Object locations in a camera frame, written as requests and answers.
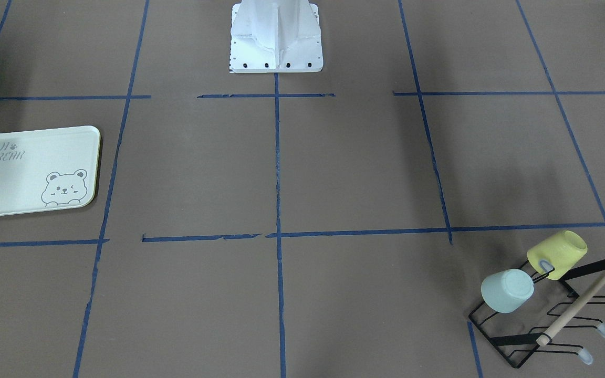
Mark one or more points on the pale green cup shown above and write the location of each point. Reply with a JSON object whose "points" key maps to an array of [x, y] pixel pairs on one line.
{"points": [[505, 291]]}

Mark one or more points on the yellow cup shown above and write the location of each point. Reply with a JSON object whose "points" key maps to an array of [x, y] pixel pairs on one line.
{"points": [[557, 254]]}

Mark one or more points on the pale green bear tray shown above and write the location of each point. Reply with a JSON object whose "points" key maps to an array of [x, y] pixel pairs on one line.
{"points": [[48, 170]]}

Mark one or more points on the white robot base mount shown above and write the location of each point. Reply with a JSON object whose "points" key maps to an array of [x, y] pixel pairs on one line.
{"points": [[275, 36]]}

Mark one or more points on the black wire cup rack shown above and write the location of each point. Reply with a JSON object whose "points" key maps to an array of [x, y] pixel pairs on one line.
{"points": [[516, 349]]}

